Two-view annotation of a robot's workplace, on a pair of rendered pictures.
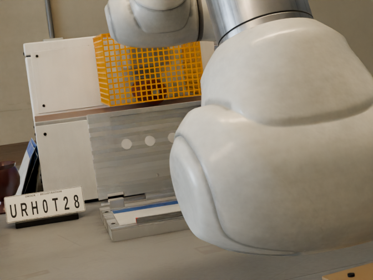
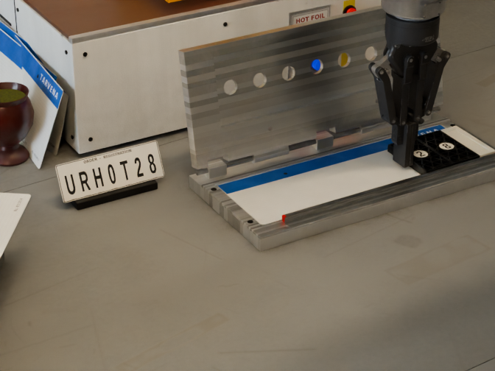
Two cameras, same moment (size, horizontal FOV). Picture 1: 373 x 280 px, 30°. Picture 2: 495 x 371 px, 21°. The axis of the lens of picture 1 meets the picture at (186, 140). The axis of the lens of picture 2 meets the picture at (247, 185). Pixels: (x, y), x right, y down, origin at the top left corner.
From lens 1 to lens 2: 0.93 m
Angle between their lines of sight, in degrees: 27
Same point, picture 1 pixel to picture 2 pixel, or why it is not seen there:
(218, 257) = (430, 291)
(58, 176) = (99, 112)
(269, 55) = not seen: outside the picture
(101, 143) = (202, 91)
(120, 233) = (270, 240)
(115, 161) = (218, 115)
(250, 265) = (479, 310)
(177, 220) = (334, 217)
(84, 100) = not seen: outside the picture
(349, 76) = not seen: outside the picture
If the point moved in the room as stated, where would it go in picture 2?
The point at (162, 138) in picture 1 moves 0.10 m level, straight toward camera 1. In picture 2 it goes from (275, 76) to (300, 103)
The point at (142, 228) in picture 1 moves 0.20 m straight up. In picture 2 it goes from (295, 231) to (298, 98)
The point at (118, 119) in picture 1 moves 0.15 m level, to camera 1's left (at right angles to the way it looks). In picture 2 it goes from (220, 53) to (118, 66)
